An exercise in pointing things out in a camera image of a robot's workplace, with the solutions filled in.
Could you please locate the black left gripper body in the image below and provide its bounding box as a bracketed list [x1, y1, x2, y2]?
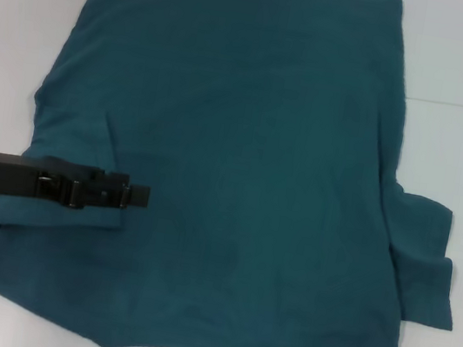
[0, 149, 80, 207]

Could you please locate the teal blue t-shirt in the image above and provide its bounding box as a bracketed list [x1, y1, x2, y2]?
[0, 0, 463, 347]

